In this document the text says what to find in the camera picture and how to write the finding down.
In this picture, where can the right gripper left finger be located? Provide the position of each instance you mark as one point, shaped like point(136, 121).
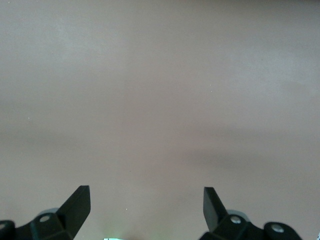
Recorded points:
point(72, 212)

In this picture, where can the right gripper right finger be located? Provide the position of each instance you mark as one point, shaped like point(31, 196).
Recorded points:
point(215, 215)

